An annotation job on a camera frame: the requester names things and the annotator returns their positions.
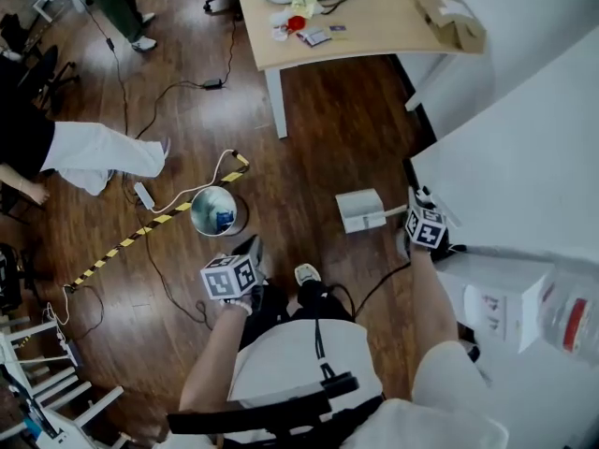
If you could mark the black head camera mount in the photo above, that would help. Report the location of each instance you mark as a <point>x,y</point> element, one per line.
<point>243,416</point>

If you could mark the black power adapter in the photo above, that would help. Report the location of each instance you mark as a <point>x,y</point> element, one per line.
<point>212,83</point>

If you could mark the clear water jug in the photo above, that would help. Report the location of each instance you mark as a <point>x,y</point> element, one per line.
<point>571,307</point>

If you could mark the person's white shoe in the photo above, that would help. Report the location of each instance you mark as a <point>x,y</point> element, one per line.
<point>307,274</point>

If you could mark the light wooden desk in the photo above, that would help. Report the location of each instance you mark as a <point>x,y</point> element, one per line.
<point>374,17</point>

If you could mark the person's black trousers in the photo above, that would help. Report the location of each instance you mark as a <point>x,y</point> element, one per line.
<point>276,307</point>

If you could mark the yellow black striped tape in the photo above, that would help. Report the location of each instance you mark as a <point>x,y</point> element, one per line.
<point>154,220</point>

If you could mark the red round object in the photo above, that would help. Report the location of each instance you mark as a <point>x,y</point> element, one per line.
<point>296,23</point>

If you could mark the brown paper bag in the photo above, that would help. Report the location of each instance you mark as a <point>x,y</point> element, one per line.
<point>449,21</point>

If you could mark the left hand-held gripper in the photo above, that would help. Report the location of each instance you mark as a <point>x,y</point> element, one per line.
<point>224,283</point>

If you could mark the metal waste bin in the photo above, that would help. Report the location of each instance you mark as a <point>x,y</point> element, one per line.
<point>206,208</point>

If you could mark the small booklet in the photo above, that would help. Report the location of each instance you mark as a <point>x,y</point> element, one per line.
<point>314,37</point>

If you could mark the white metal rack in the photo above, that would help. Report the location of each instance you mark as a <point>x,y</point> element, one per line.
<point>56,391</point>

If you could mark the white carton on table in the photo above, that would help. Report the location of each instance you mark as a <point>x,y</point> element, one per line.
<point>496,274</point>

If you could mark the person's right forearm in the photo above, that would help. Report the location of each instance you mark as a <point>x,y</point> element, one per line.
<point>433,307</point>

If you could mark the person's left forearm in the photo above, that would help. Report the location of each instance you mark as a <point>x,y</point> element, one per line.
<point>210,358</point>

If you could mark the small flat packet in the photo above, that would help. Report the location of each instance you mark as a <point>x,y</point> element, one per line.
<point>339,31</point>

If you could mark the person's white shirt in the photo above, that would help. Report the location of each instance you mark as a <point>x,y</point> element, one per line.
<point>299,353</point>

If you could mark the white power strip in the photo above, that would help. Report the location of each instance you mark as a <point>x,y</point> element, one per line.
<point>144,195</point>

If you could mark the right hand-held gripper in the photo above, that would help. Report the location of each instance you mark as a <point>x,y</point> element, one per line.
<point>426,229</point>

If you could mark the blue packet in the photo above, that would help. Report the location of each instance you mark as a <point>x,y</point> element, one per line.
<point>224,218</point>

